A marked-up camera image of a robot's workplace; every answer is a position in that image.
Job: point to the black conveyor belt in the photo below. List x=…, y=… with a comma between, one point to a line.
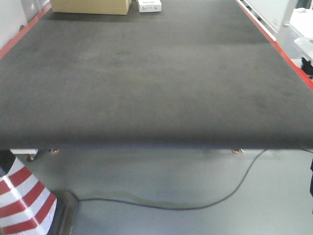
x=198, y=74

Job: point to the white carton box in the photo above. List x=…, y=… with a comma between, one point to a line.
x=147, y=6

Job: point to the brown cardboard box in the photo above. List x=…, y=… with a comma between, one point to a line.
x=105, y=7

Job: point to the right red-white traffic cone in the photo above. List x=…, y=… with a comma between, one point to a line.
x=27, y=206

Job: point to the white machine housing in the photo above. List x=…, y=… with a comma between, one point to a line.
x=290, y=22

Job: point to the red conveyor side rail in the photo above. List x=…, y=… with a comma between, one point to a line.
x=271, y=40

